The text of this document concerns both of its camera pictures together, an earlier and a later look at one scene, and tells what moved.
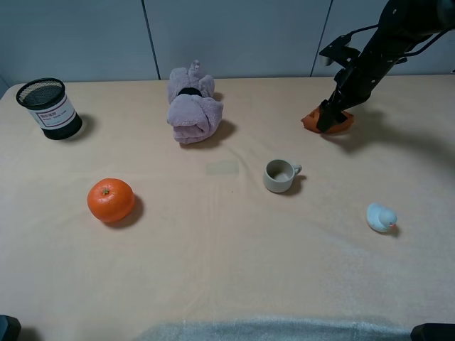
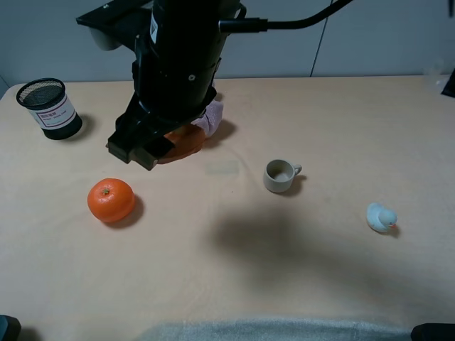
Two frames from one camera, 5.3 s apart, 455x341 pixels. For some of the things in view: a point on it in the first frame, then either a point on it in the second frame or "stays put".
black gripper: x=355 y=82 -> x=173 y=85
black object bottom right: x=434 y=332 stays put
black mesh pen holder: x=44 y=99 stays put
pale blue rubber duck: x=380 y=218 stays put
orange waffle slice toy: x=310 y=121 -> x=187 y=140
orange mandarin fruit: x=111 y=199 stays put
